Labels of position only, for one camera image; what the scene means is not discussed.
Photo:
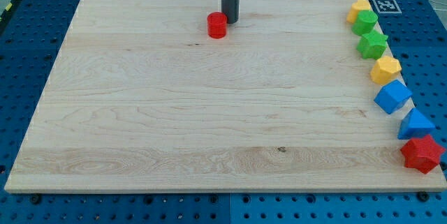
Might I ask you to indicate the blue cube block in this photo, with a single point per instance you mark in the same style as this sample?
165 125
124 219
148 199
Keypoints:
392 96

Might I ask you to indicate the red star block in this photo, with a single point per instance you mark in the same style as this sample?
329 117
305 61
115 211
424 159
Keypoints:
422 153

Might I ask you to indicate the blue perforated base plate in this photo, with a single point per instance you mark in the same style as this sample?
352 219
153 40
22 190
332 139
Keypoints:
29 46

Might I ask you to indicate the red cylinder block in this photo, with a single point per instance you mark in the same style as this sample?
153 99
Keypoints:
216 25

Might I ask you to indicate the light wooden board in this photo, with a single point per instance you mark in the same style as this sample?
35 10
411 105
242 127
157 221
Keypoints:
141 100

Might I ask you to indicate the green star block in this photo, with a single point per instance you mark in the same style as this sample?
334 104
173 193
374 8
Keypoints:
372 45

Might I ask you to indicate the white fiducial marker tag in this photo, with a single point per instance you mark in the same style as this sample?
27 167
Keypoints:
387 6

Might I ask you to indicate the yellow heart block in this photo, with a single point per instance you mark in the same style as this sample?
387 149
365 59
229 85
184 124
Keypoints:
355 8

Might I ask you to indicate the yellow hexagon block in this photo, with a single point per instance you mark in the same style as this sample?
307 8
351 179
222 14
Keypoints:
385 70

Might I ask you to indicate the blue triangle block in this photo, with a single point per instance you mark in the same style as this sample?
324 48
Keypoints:
414 124

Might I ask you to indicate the green cylinder block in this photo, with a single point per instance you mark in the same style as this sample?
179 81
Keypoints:
364 22

